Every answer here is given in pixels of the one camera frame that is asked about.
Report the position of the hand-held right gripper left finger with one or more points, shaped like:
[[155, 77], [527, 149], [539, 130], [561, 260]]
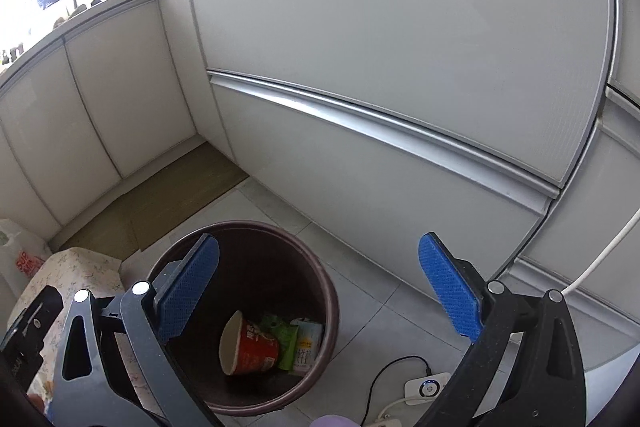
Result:
[[190, 292]]

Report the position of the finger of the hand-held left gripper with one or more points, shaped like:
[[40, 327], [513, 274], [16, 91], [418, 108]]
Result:
[[42, 312]]

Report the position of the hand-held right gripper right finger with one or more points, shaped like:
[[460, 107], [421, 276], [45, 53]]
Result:
[[450, 292]]

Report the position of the red instant noodle cup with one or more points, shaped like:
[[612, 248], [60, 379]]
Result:
[[257, 347]]

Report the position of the brown trash bin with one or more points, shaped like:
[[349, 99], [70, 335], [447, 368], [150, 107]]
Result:
[[280, 267]]

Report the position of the green snack packet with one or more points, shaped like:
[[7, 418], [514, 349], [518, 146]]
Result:
[[285, 337]]

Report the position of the light blue milk carton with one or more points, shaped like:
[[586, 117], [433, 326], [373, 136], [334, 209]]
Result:
[[307, 347]]

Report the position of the floral tablecloth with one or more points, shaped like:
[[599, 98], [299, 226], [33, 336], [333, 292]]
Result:
[[85, 272]]

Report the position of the white plastic shopping bag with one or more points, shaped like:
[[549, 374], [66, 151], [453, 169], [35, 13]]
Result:
[[20, 257]]

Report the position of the olive floor mat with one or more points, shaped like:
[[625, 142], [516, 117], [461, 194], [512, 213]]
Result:
[[185, 192], [100, 232]]

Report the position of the white plug adapter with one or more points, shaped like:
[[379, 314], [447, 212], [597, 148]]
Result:
[[390, 418]]

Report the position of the lilac rounded object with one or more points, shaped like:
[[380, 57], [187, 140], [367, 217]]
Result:
[[335, 421]]

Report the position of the white window-side kitchen cabinet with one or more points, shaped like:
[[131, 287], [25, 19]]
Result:
[[100, 107]]

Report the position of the white kitchen drawer cabinet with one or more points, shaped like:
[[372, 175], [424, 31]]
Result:
[[400, 57]]

